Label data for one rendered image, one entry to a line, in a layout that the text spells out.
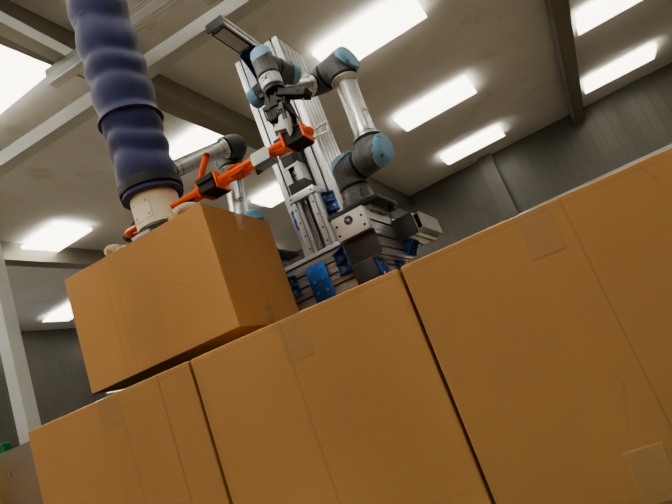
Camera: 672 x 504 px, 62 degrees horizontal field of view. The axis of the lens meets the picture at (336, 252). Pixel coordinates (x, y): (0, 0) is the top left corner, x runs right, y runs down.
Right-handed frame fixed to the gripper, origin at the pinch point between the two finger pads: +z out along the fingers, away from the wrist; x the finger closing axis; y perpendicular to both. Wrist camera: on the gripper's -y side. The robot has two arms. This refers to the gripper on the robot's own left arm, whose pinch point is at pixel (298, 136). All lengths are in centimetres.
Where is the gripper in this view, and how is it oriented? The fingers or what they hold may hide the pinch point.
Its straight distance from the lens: 185.2
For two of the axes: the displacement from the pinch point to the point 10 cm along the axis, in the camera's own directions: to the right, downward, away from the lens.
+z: 3.5, 9.0, -2.5
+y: -8.5, 4.2, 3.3
